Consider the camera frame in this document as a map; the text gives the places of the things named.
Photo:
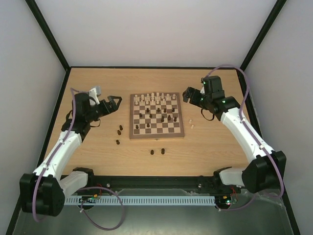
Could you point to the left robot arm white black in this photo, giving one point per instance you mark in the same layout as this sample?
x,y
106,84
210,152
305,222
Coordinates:
x,y
44,190

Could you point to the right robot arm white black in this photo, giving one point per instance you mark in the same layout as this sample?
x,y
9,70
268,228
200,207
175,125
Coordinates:
x,y
265,166

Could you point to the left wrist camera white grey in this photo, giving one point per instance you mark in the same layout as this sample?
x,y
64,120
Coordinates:
x,y
94,93

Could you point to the black aluminium rail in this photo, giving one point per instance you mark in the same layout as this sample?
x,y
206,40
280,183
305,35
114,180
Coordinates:
x,y
203,183

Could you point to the wooden chess board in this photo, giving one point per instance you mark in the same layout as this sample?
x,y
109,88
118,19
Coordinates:
x,y
170,108

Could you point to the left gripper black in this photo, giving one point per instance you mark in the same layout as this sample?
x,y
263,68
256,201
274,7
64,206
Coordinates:
x,y
115,107

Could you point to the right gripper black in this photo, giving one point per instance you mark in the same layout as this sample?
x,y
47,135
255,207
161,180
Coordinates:
x,y
193,95

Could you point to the white slotted cable duct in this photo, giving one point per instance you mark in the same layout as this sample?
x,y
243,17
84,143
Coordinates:
x,y
142,201

